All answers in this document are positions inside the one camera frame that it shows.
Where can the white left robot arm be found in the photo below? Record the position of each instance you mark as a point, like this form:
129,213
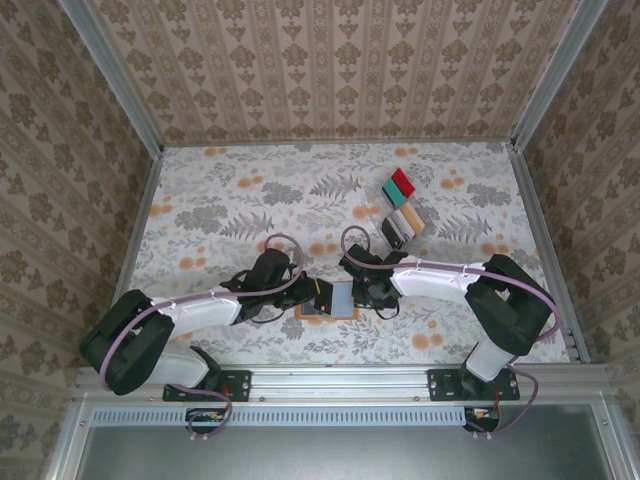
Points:
200,312

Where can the floral patterned tablecloth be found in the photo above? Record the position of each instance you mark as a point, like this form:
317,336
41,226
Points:
250,170

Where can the aluminium frame bar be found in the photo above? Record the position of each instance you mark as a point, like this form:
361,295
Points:
612,440
67,440

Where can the black base connector box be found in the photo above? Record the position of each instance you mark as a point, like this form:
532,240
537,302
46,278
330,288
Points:
482,419
205,419

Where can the red card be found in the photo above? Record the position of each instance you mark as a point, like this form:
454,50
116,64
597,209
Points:
404,181

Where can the clear plastic card tray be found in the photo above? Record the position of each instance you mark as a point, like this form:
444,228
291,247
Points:
367,214

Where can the tan card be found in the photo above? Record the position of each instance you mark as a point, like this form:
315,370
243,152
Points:
413,218

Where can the teal card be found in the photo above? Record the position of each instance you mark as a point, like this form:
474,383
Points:
395,192

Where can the aluminium side rail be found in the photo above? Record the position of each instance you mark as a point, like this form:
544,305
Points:
131,255
537,220

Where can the grey metal panel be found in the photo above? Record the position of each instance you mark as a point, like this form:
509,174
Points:
340,455

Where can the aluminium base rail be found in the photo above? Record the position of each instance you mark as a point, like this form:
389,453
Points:
340,382

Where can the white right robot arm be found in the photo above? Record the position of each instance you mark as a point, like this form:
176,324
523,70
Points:
430,280

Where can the aluminium corner post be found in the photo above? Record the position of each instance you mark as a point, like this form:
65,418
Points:
112,75
555,70

